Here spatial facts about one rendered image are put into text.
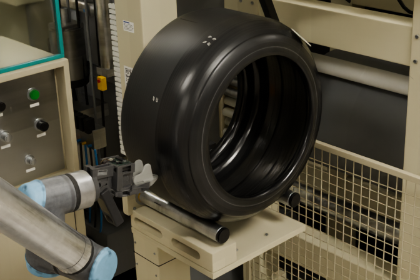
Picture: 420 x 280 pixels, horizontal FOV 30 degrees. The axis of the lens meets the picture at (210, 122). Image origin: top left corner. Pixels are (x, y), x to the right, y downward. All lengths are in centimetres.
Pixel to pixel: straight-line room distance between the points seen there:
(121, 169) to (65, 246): 31
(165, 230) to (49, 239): 67
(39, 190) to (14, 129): 64
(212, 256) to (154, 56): 54
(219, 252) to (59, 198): 51
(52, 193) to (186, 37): 52
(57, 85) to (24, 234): 94
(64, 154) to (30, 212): 98
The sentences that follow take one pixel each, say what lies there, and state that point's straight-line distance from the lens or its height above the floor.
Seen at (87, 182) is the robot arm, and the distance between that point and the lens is 182.
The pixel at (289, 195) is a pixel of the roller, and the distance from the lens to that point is 224.
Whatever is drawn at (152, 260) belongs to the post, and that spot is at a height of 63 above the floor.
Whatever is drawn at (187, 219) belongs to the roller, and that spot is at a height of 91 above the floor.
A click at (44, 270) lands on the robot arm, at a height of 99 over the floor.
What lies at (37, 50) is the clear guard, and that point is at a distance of 234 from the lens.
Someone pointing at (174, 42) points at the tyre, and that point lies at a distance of 198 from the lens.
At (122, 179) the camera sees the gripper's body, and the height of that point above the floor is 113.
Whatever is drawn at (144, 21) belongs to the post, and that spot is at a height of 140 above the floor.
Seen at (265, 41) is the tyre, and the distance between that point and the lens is 198.
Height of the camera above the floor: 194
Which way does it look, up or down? 22 degrees down
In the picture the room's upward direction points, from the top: 2 degrees counter-clockwise
